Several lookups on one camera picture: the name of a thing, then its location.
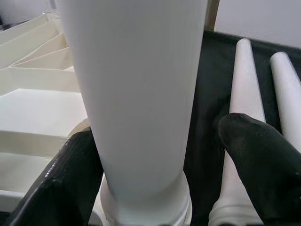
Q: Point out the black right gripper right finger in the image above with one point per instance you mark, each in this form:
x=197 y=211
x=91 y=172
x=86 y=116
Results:
x=268 y=169

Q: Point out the white plastic children table top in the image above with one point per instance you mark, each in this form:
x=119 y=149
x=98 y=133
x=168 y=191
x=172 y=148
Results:
x=35 y=106

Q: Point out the white plastic table leg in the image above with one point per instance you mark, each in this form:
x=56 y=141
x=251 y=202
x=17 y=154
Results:
x=247 y=82
x=136 y=82
x=288 y=94

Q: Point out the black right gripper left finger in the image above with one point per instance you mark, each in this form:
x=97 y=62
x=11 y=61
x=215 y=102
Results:
x=63 y=183

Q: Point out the beige wooden board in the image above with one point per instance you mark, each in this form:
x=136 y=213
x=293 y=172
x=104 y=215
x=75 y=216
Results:
x=211 y=14

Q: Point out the black table cloth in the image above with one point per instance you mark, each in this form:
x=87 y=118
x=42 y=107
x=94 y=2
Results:
x=207 y=106

